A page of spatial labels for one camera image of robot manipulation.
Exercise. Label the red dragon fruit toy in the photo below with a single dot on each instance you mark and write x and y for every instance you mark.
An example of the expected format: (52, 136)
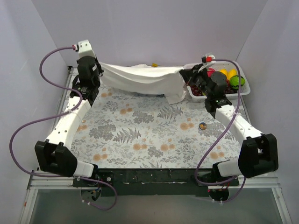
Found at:
(210, 71)

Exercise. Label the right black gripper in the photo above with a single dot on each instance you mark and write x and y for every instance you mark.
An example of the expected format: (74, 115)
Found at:
(193, 74)

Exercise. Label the round brooch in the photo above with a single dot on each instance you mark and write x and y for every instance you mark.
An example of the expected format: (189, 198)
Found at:
(202, 126)

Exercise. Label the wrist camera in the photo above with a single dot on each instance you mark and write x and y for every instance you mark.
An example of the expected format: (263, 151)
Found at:
(84, 48)
(207, 58)

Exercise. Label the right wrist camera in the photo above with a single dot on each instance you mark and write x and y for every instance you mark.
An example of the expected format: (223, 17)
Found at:
(207, 58)

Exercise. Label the green toy watermelon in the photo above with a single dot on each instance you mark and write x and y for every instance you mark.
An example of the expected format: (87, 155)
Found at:
(235, 82)

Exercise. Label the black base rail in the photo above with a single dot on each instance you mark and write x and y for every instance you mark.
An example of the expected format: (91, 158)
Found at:
(152, 181)

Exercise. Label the white t-shirt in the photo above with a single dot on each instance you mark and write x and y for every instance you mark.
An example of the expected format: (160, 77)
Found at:
(145, 79)

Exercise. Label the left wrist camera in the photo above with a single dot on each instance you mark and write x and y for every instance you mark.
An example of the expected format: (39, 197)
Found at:
(84, 48)

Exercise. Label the yellow toy mango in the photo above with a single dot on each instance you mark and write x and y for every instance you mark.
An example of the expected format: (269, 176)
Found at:
(231, 73)

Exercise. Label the purple toy grapes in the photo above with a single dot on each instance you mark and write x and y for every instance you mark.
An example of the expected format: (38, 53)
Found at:
(198, 92)

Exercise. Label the white plastic basket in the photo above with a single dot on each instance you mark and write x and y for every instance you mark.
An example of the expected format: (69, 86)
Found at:
(218, 65)

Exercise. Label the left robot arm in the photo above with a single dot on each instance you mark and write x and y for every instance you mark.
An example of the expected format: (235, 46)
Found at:
(54, 154)

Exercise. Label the floral table mat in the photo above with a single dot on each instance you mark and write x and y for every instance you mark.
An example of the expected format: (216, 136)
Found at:
(131, 130)

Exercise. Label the yellow toy lemon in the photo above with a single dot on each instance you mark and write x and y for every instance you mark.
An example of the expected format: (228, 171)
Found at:
(223, 72)

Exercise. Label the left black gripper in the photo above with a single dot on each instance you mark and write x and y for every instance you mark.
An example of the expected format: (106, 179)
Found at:
(98, 67)

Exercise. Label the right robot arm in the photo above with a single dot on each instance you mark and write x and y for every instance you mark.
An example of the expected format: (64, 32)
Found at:
(259, 151)

